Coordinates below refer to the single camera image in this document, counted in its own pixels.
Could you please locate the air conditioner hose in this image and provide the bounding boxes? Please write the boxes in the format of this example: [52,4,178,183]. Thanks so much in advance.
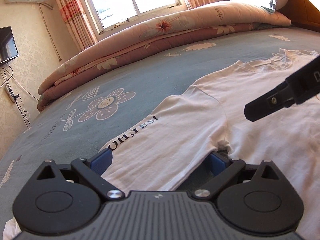
[38,3,62,62]

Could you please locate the wooden headboard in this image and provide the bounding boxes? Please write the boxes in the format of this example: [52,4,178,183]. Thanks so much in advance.
[275,0,320,33]

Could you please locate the black wall television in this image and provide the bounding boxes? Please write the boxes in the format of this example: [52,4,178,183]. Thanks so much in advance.
[0,26,20,66]

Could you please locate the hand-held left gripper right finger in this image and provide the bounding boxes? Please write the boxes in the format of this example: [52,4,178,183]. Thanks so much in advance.
[192,152,283,202]

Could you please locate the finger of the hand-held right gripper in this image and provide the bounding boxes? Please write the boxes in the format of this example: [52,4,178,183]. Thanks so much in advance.
[244,81,298,122]

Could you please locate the bed with blue floral sheet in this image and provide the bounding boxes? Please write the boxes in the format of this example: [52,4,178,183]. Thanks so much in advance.
[0,27,320,205]

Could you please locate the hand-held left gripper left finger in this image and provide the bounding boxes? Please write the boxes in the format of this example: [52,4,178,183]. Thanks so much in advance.
[37,149,125,200]

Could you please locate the white power strip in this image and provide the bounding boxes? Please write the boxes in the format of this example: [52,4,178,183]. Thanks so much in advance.
[4,84,20,103]

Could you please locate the window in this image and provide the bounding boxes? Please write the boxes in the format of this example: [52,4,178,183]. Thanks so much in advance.
[77,0,191,35]

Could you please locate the pink floral quilt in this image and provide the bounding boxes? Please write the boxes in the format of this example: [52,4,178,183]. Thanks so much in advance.
[37,1,292,113]

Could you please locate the tangled black wall cables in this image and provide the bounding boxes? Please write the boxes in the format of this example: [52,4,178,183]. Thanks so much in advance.
[0,62,31,126]

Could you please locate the white long-sleeve printed shirt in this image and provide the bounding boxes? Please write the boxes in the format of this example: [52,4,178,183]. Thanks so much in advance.
[5,49,320,240]

